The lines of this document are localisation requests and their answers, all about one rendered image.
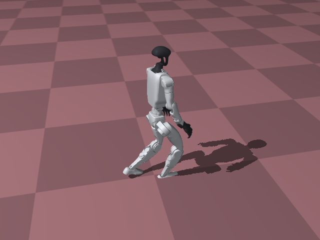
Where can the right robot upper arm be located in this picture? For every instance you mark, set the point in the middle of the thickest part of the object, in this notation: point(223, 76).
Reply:
point(168, 84)

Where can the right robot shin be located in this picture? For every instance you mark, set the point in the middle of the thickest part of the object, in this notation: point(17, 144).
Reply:
point(171, 161)

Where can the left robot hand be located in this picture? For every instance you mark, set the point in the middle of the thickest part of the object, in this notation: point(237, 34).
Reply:
point(166, 110)

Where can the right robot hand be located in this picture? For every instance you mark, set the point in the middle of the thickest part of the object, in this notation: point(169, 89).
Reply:
point(186, 128)

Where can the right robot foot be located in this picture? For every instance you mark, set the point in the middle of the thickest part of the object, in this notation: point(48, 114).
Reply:
point(173, 173)

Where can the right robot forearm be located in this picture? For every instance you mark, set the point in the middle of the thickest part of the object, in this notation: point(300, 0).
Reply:
point(175, 114)

